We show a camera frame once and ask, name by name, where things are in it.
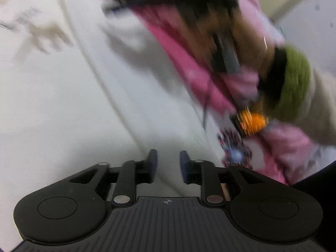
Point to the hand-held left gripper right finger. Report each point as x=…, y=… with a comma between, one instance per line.
x=184, y=165

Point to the white knit sweater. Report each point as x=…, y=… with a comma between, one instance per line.
x=78, y=97

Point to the smartphone with lit screen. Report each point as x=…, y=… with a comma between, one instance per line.
x=253, y=122

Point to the person's right forearm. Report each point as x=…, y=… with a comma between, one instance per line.
x=296, y=84

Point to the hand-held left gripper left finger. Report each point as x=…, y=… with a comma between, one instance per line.
x=152, y=162

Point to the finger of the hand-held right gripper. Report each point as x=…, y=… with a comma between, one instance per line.
x=136, y=1

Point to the person's right hand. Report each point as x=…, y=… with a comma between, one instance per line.
x=252, y=39

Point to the pink floral bed sheet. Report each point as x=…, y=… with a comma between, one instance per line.
x=183, y=57

